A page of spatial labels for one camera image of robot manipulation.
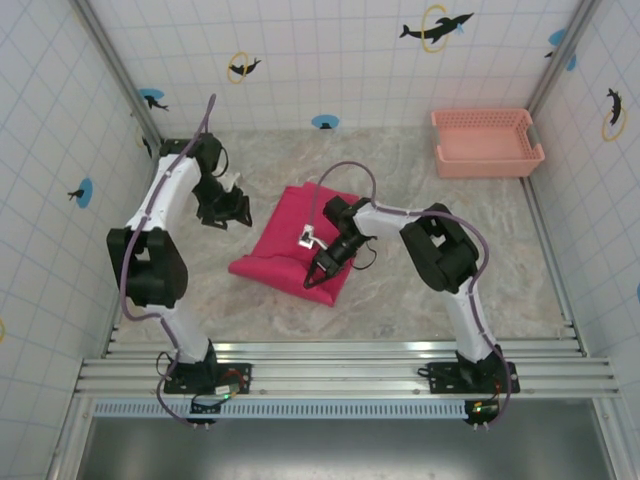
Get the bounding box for grey metal panel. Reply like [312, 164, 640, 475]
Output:
[85, 417, 615, 480]

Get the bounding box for aluminium corner post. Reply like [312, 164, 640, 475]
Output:
[526, 0, 603, 117]
[73, 0, 164, 147]

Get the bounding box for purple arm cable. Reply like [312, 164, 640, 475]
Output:
[119, 92, 219, 428]
[305, 160, 517, 430]

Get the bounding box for salmon plastic basket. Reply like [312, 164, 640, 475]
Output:
[430, 108, 546, 180]

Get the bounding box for grey slotted cable duct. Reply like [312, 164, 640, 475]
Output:
[92, 401, 470, 419]

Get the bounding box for pink long pants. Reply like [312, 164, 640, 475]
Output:
[228, 182, 360, 309]

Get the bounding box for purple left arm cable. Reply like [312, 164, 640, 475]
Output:
[119, 92, 219, 428]

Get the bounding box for blue corner sticker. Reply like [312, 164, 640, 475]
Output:
[543, 27, 579, 72]

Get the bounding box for large dolphin ring sticker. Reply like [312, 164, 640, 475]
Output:
[398, 4, 476, 54]

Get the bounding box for upright dolphin ring sticker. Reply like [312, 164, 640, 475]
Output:
[600, 87, 629, 143]

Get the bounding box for blue circle diver sticker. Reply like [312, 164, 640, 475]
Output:
[66, 177, 95, 209]

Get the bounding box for aluminium cross beam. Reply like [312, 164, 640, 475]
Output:
[73, 341, 624, 402]

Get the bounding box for small dolphin ring sticker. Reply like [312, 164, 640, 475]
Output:
[227, 50, 263, 85]

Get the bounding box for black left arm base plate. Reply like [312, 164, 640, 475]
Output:
[166, 359, 254, 397]

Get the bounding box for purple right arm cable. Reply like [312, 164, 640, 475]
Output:
[305, 160, 517, 430]

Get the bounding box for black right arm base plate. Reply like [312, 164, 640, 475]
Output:
[428, 359, 522, 397]

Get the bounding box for aluminium side rail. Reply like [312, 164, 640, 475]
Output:
[519, 174, 589, 359]
[101, 299, 132, 359]

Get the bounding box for blue circle shark sticker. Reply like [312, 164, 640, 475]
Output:
[137, 87, 171, 113]

